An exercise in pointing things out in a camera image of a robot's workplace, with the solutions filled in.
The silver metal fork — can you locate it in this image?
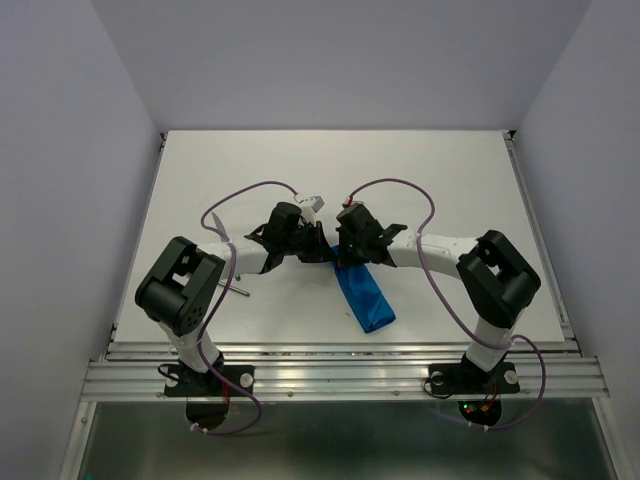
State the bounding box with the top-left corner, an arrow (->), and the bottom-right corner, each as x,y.
218,282 -> 251,297

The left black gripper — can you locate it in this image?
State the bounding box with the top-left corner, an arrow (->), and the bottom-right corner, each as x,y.
282,221 -> 336,264

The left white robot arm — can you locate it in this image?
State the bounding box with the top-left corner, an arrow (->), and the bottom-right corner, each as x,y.
135,196 -> 334,394

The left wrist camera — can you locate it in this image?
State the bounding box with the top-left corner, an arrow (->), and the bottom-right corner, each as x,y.
293,193 -> 325,224

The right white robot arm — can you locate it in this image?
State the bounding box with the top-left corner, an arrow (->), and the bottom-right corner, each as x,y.
337,203 -> 541,390

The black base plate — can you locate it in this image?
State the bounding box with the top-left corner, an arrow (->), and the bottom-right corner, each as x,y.
157,363 -> 255,398
425,362 -> 520,397

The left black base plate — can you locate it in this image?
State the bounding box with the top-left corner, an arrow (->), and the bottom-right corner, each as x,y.
157,363 -> 255,398

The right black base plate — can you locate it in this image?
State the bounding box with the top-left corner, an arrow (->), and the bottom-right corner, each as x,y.
425,362 -> 520,397

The blue cloth napkin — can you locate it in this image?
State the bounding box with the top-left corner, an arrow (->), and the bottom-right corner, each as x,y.
332,260 -> 396,334

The aluminium rail frame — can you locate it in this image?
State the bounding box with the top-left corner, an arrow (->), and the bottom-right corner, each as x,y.
61,130 -> 631,479

